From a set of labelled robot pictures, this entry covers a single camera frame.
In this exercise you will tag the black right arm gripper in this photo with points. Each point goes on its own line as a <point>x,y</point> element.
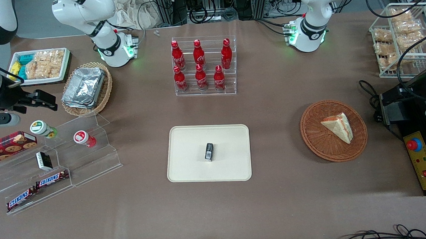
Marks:
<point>9,95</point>

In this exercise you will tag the triangle sandwich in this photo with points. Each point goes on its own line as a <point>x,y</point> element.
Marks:
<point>339,126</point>

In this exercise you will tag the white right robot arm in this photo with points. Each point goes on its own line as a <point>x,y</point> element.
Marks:
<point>101,38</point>

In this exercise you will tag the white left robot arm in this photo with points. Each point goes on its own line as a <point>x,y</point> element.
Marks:
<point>313,25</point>

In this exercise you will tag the white rectangular snack tray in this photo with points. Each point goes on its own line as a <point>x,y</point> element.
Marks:
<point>65,68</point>

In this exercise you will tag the oval light wicker basket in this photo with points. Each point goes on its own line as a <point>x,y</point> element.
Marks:
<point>105,90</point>

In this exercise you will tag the cream plastic tray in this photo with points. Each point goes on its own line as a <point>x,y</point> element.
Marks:
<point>189,156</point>

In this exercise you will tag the round brown wicker basket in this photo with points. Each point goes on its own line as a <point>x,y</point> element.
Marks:
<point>318,140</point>

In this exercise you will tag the green lid snack cup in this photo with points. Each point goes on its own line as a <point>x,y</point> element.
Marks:
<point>40,128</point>

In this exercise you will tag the clear rice cracker bag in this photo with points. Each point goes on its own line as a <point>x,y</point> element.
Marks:
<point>34,69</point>
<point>54,60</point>

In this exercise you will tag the teal snack pack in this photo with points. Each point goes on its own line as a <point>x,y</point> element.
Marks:
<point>25,58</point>
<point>22,72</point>

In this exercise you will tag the stacked aluminium foil containers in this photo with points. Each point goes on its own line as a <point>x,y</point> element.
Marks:
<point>84,87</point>

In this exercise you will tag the yellow snack pack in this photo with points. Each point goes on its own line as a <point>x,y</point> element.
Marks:
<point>14,69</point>

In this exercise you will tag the red snack cup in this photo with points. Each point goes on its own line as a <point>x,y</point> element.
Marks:
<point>82,137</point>

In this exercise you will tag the red cookie box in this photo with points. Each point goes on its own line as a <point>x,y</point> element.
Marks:
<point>9,146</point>

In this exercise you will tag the black and white small box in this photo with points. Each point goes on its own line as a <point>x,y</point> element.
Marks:
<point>43,161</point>

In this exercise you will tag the Snickers chocolate bar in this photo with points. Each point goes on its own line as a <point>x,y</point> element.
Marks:
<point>20,199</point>
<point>52,179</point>

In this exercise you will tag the clear acrylic stepped display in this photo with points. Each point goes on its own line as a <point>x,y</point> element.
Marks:
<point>92,164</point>

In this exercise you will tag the beige cloth bag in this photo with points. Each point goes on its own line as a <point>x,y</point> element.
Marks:
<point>133,13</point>

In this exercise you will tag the small grey connector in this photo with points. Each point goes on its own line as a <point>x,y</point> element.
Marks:
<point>156,33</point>

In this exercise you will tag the red cola bottle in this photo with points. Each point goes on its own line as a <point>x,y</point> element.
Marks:
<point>201,79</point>
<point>219,80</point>
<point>226,56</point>
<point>180,81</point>
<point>198,54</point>
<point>177,56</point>

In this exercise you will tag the clear acrylic bottle rack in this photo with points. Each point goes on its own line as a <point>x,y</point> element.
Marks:
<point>229,86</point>

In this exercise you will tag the clear fried snack bag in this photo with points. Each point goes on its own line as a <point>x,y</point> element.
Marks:
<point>388,61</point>
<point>408,26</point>
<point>400,15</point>
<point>383,48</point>
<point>411,40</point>
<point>382,35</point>

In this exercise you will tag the black appliance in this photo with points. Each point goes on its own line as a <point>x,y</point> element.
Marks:
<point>392,108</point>

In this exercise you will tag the yellow emergency stop control box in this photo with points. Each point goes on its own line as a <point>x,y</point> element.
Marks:
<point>425,167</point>

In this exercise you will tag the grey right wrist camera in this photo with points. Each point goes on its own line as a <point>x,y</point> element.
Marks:
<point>1,119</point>

